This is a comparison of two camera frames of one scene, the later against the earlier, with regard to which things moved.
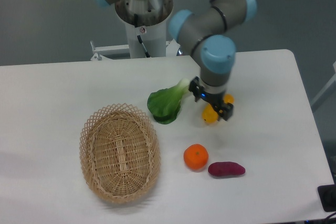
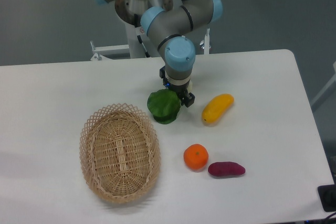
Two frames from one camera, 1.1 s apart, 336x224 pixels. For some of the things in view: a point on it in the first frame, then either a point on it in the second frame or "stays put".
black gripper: (225, 109) -> (187, 99)
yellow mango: (210, 115) stays put
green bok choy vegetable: (165, 104) stays put
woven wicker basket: (119, 152) stays put
